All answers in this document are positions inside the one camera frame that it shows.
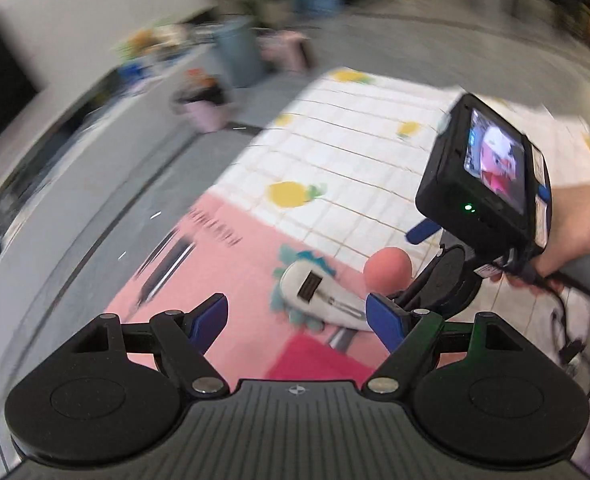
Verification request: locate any white marble television console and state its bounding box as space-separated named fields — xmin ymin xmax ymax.
xmin=0 ymin=40 xmax=218 ymax=281

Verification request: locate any blue tissue pack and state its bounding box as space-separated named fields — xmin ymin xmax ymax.
xmin=119 ymin=61 xmax=146 ymax=82

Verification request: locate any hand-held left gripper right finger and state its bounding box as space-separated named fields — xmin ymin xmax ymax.
xmin=362 ymin=291 xmax=533 ymax=397

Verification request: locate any peach soft ball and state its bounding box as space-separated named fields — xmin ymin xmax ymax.
xmin=363 ymin=247 xmax=414 ymax=294

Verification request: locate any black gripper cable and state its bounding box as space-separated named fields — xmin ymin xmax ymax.
xmin=548 ymin=282 xmax=590 ymax=393

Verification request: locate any teal plush bag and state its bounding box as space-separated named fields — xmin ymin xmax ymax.
xmin=270 ymin=244 xmax=377 ymax=334

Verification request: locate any pink printed mat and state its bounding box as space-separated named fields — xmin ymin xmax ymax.
xmin=104 ymin=192 xmax=426 ymax=386

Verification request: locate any grey trash bin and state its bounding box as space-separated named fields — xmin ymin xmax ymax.
xmin=214 ymin=16 xmax=267 ymax=89

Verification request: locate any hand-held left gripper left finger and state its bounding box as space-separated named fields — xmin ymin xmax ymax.
xmin=67 ymin=292 xmax=231 ymax=397

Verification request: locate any black wall television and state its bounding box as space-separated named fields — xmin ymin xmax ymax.
xmin=0 ymin=4 xmax=40 ymax=167

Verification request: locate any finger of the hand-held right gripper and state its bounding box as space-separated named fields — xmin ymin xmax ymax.
xmin=406 ymin=217 xmax=446 ymax=247

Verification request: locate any pink trash bin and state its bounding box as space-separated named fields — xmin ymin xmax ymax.
xmin=171 ymin=82 xmax=237 ymax=134

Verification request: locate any person's right hand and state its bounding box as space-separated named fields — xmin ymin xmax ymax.
xmin=502 ymin=180 xmax=590 ymax=291

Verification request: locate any red storage box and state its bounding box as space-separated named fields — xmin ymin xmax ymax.
xmin=266 ymin=334 xmax=392 ymax=385

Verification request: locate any pink space heater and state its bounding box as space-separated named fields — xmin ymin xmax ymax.
xmin=259 ymin=30 xmax=312 ymax=74

